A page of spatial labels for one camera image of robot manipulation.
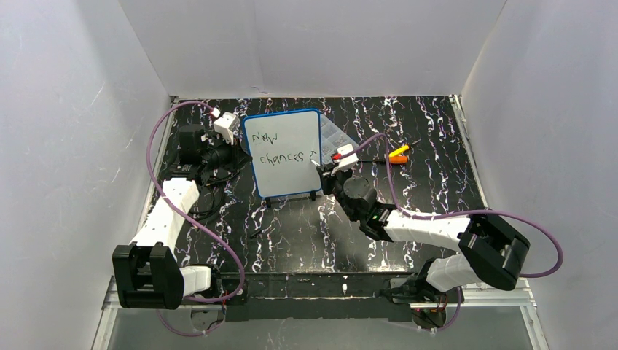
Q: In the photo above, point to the clear plastic screw box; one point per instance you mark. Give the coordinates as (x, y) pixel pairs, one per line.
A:
(332, 138)

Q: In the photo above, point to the black marker cap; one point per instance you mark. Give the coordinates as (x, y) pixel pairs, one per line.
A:
(255, 234)

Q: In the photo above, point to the orange handled screwdriver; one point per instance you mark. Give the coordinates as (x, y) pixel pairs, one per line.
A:
(395, 160)

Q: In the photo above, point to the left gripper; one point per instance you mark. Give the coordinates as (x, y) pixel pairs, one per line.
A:
(232, 154)

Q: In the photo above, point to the yellow handled screwdriver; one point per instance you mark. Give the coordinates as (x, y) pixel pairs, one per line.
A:
(399, 151)

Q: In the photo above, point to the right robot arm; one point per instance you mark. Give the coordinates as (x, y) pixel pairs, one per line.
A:
(487, 249)

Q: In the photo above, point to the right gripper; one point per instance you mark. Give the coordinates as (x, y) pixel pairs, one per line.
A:
(331, 179)

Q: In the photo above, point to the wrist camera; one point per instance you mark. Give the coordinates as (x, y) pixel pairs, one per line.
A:
(227, 125)
(345, 159)

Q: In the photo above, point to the whiteboard metal stand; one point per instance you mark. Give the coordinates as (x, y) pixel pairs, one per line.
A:
(270, 202)

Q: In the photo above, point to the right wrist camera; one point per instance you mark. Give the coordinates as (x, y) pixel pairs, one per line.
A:
(345, 159)

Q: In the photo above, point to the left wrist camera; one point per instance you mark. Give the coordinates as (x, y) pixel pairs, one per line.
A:
(227, 125)

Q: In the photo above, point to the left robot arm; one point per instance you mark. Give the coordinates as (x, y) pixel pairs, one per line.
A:
(146, 271)

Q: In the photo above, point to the blue framed whiteboard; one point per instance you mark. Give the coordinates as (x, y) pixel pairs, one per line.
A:
(282, 146)

